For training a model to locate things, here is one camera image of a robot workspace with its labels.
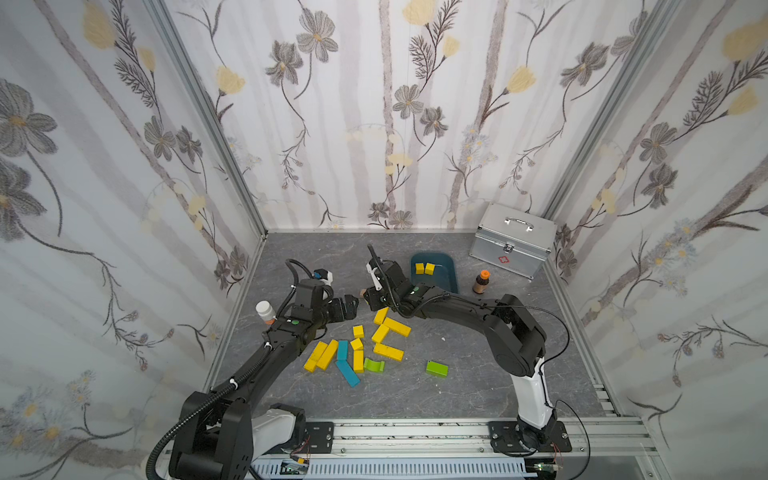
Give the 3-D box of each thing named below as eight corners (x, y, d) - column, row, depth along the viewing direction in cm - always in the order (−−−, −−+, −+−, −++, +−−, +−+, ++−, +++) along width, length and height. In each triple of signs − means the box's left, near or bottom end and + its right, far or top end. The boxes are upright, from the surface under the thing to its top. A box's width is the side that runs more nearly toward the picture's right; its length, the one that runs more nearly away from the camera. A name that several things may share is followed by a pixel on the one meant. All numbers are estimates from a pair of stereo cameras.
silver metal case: (466, 258, 115) (475, 228, 102) (483, 224, 127) (494, 193, 115) (530, 283, 107) (549, 255, 95) (542, 244, 120) (560, 214, 107)
